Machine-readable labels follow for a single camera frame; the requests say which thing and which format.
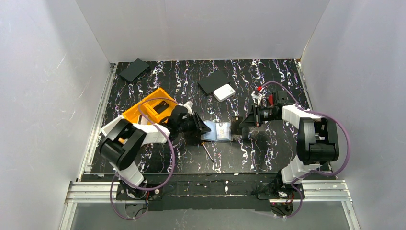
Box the dark credit card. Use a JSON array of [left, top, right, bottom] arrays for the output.
[[230, 116, 243, 136]]

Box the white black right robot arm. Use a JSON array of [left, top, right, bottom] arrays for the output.
[[239, 91, 339, 184]]

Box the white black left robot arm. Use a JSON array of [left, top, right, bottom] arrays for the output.
[[99, 105, 211, 191]]

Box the black card in bin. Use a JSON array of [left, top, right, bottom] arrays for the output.
[[154, 101, 169, 114]]

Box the yellow black screwdriver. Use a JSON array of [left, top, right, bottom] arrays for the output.
[[201, 142, 214, 162]]

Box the yellow plastic bin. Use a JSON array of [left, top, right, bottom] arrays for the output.
[[122, 88, 178, 125]]

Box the white rectangular box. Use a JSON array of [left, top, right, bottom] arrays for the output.
[[213, 84, 235, 102]]

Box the black flat box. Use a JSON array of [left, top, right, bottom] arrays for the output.
[[197, 70, 231, 95]]

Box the black flat pad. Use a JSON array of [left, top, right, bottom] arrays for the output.
[[119, 58, 150, 83]]

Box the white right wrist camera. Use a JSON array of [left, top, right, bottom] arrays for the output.
[[251, 86, 264, 106]]

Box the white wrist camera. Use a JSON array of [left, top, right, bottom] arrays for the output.
[[251, 86, 264, 106], [183, 101, 193, 115]]

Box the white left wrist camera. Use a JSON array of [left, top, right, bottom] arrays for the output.
[[183, 101, 193, 115]]

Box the aluminium left side rail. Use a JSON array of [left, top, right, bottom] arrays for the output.
[[76, 63, 117, 182]]

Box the aluminium rail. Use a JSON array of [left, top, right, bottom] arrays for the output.
[[76, 63, 117, 182], [65, 180, 352, 203]]

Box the aluminium front rail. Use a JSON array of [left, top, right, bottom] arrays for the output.
[[65, 180, 352, 203]]

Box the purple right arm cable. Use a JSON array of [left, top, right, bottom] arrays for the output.
[[260, 80, 352, 219]]

